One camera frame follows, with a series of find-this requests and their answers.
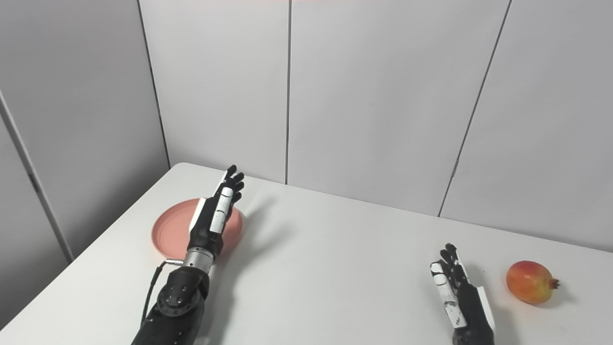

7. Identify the pink round plate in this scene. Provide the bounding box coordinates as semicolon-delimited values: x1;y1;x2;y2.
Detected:
151;198;244;257

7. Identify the red yellow pomegranate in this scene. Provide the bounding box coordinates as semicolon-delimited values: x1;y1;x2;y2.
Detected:
506;260;561;305

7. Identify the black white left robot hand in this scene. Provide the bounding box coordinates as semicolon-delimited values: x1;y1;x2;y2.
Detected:
188;165;245;259

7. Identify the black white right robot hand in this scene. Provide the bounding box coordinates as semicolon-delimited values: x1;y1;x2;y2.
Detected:
430;243;496;345

